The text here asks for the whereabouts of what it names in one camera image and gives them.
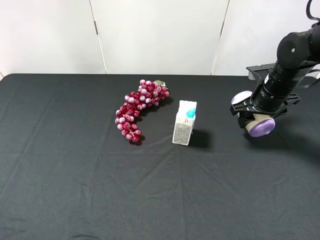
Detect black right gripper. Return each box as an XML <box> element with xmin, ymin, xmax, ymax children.
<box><xmin>230</xmin><ymin>93</ymin><xmax>300</xmax><ymax>129</ymax></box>

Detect purple bag roll with label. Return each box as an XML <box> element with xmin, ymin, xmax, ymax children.
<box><xmin>231</xmin><ymin>90</ymin><xmax>276</xmax><ymax>138</ymax></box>

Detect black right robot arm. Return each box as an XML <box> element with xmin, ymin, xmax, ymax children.
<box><xmin>230</xmin><ymin>23</ymin><xmax>320</xmax><ymax>128</ymax></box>

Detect white carton box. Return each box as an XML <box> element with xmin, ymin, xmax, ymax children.
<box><xmin>172</xmin><ymin>100</ymin><xmax>197</xmax><ymax>146</ymax></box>

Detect white partition panels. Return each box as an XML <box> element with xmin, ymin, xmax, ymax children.
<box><xmin>0</xmin><ymin>0</ymin><xmax>313</xmax><ymax>77</ymax></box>

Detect red plastic grape bunch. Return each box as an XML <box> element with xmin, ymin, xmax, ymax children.
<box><xmin>114</xmin><ymin>79</ymin><xmax>171</xmax><ymax>145</ymax></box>

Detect black tablecloth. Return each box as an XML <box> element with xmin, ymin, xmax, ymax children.
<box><xmin>0</xmin><ymin>74</ymin><xmax>320</xmax><ymax>240</ymax></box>

